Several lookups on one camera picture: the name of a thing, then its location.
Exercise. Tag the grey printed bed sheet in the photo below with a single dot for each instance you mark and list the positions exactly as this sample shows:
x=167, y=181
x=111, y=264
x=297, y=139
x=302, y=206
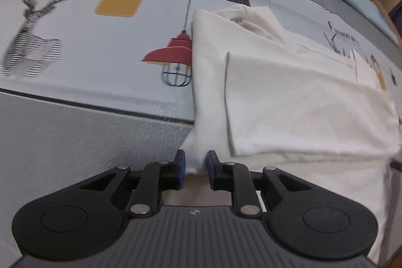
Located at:
x=90, y=85

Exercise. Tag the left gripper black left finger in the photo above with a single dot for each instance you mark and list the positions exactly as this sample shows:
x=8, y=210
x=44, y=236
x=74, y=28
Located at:
x=139, y=193

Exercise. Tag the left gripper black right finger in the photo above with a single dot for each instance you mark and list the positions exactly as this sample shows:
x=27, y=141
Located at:
x=250, y=190

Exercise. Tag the white small garment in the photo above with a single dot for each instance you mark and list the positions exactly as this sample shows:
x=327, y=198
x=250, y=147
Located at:
x=267, y=96

